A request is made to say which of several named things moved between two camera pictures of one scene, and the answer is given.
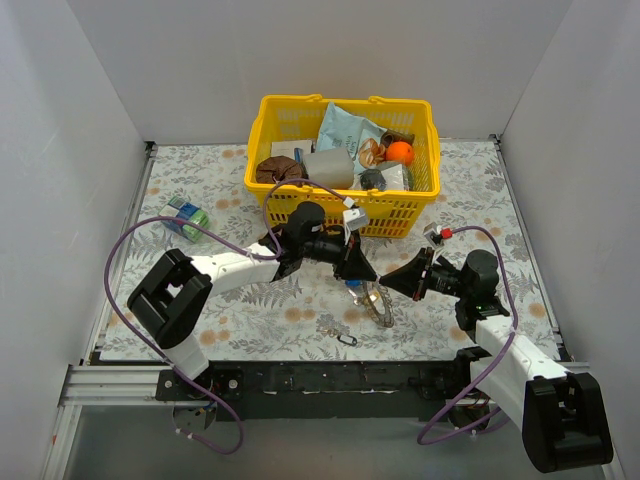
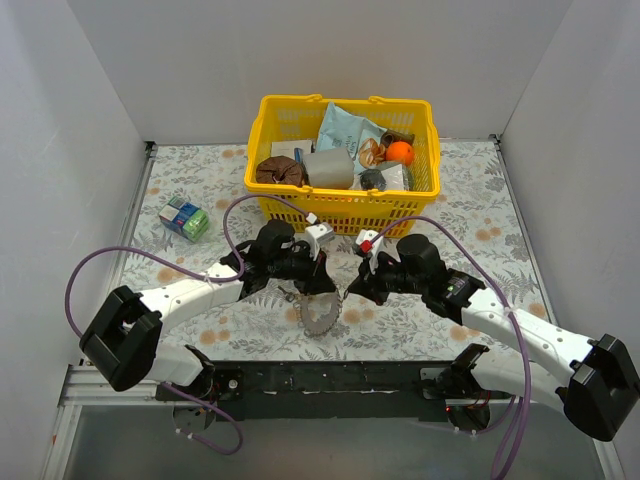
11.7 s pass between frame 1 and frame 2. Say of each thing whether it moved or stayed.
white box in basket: stayed
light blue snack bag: stayed
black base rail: stayed
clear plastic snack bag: moved
